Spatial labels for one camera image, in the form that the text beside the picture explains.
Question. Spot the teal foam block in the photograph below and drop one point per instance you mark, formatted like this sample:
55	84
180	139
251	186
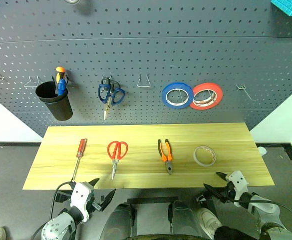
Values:
289	6

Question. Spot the black cup holder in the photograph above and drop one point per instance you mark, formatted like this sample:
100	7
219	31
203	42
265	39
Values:
59	107

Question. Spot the silver round metal object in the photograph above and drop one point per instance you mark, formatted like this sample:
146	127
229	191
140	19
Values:
72	1

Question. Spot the small white plastic object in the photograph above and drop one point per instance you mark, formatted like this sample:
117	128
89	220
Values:
262	151

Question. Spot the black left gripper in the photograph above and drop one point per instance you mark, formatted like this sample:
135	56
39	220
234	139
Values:
96	203

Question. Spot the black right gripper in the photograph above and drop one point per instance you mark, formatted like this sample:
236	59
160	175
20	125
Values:
227	192

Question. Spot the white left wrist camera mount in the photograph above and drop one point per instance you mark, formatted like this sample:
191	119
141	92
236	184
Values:
81	200

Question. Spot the grey metal pegboard wall panel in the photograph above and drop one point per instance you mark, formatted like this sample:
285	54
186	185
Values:
145	50

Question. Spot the red tape roll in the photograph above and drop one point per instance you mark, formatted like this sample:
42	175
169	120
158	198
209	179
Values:
216	98

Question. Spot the blue tape roll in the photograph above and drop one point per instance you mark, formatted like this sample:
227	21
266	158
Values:
166	100

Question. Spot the light wooden board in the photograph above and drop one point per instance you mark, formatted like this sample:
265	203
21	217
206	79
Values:
145	135

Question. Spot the dark rounded shape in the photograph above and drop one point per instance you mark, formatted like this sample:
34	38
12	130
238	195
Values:
119	220
184	217

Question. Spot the grey tape roll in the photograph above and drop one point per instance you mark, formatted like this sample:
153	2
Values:
197	161

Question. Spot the orange black pliers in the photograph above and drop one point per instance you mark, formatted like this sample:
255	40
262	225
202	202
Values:
166	158

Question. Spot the black table bracket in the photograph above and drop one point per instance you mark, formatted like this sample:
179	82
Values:
205	200
63	197

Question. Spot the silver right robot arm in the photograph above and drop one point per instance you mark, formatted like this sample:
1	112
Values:
265	212

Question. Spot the dark trouser leg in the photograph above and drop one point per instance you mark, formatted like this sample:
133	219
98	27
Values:
235	233

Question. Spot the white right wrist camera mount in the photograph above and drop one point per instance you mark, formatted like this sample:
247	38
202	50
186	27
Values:
238	181

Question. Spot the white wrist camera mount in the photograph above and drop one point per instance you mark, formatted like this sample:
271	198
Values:
238	181
81	200

